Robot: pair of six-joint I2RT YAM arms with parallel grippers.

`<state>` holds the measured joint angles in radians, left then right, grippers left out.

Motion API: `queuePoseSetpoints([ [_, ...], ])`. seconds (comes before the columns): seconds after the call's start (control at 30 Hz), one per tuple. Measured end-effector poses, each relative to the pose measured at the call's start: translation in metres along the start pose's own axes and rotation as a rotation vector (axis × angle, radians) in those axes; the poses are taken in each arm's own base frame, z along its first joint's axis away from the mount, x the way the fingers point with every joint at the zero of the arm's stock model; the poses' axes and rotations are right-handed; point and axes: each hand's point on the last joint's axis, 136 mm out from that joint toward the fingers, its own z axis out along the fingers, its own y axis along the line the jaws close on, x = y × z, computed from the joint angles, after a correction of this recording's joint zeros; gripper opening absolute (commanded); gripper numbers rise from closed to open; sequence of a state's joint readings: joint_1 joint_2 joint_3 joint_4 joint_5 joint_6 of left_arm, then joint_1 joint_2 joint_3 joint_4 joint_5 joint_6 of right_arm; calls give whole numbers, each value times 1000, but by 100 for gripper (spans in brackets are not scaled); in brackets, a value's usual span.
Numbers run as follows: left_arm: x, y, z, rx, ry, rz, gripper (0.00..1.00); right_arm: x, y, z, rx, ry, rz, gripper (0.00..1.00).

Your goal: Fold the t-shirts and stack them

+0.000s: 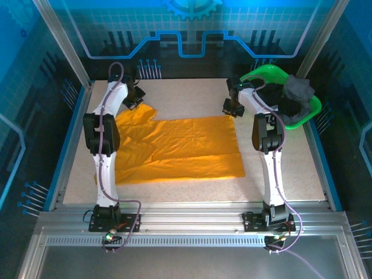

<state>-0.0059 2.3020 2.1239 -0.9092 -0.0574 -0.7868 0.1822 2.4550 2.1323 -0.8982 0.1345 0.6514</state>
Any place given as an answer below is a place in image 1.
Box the yellow t-shirt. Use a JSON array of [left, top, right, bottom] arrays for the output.
[[94, 104, 246, 185]]

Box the black t-shirt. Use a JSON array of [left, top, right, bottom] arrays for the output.
[[253, 81, 305, 117]]

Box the green plastic basket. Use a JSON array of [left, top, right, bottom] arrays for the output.
[[239, 64, 322, 130]]

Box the grey t-shirt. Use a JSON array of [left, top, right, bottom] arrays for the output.
[[280, 74, 316, 126]]

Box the blue table edge strip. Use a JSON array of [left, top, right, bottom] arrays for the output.
[[42, 80, 95, 212], [307, 118, 344, 212]]

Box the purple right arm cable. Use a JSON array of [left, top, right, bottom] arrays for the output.
[[245, 74, 326, 279]]

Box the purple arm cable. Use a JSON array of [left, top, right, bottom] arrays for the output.
[[245, 74, 326, 279], [96, 61, 142, 254]]

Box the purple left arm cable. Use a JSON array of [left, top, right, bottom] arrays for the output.
[[96, 61, 142, 254]]

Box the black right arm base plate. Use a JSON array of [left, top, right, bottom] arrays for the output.
[[242, 212, 296, 233]]

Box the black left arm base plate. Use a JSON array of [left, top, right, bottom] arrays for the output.
[[88, 213, 142, 233]]

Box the slotted grey cable duct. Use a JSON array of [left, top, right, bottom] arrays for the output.
[[46, 235, 270, 245]]

